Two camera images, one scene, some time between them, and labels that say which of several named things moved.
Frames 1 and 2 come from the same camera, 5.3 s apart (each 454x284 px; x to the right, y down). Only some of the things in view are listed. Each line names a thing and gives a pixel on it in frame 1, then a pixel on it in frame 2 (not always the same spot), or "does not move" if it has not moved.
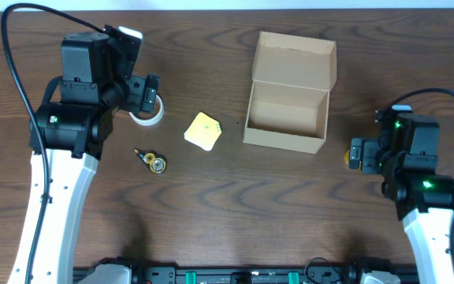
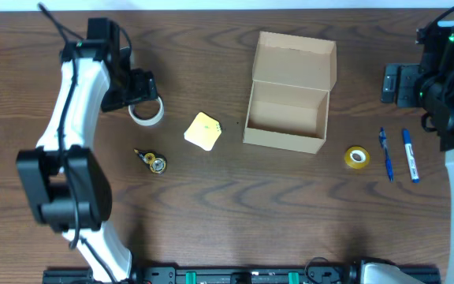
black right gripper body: x=358 y=154 -> x=399 y=84
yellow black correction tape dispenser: x=155 y=162 does not move
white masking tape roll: x=151 y=122 does not move
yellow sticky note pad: x=203 y=132 does not move
